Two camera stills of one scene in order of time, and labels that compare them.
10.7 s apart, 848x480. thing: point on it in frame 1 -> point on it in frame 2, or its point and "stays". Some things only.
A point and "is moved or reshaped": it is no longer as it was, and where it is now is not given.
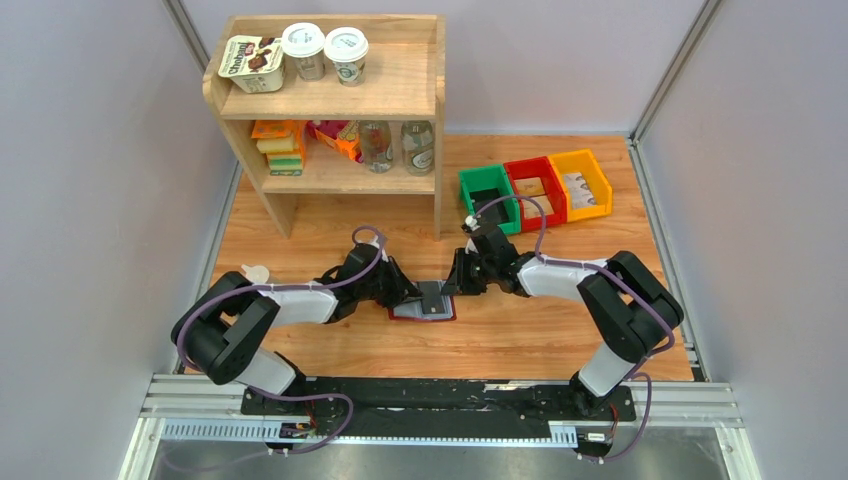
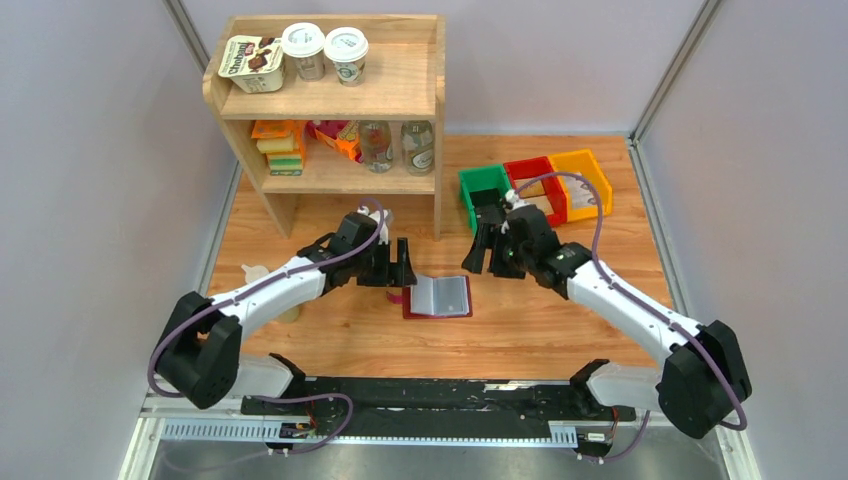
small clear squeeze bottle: (257, 274) stays
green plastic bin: (490, 197) stays
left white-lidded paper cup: (305, 42) stays
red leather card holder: (434, 306) is moved or reshaped
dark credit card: (433, 302) -> (490, 214)
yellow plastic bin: (583, 161) stays
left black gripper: (400, 283) -> (398, 273)
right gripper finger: (455, 283) -> (484, 239)
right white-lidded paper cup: (347, 48) stays
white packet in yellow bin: (579, 192) stays
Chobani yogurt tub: (253, 64) stays
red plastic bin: (554, 189) stays
